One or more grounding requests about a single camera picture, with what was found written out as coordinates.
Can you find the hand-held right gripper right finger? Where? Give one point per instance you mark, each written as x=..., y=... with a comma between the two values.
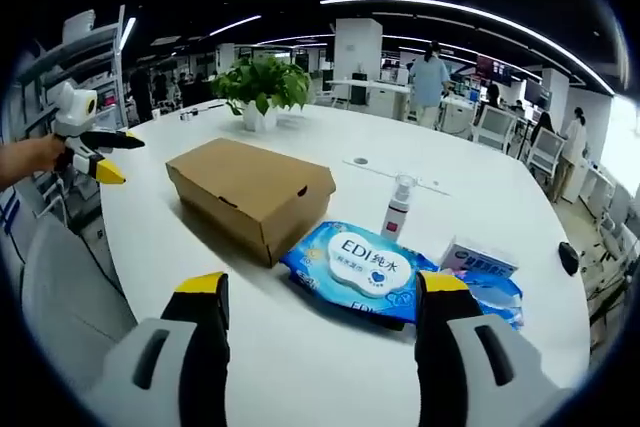
x=465, y=372

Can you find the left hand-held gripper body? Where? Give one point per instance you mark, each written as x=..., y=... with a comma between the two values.
x=75, y=104

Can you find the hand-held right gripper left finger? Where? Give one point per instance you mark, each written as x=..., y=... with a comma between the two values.
x=165, y=372

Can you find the blue soft tissue pack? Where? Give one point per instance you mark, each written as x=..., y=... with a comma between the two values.
x=500, y=297

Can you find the small white carton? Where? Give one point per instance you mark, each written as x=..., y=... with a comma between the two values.
x=480, y=259

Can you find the brown cardboard shoe box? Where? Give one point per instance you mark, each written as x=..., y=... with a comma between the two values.
x=240, y=182

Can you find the blue wet wipes pack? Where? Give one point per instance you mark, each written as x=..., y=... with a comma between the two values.
x=370, y=262

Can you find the clear spray bottle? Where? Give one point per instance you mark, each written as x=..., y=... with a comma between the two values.
x=395, y=217

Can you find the small white desk item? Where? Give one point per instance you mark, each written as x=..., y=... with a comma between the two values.
x=187, y=115

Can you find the person's left hand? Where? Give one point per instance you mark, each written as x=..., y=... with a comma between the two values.
x=47, y=157

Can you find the grey metal shelf rack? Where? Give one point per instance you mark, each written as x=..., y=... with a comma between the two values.
x=100, y=57

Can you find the grey office chair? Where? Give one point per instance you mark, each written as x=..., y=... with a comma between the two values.
x=65, y=297

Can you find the black computer mouse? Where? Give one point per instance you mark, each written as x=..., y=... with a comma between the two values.
x=568, y=258

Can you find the potted green plant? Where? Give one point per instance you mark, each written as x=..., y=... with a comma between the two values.
x=260, y=82

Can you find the white mesh office chair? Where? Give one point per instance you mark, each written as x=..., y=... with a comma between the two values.
x=545, y=147
x=495, y=124

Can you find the dark wall screen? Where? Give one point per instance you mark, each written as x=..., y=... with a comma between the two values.
x=492, y=69

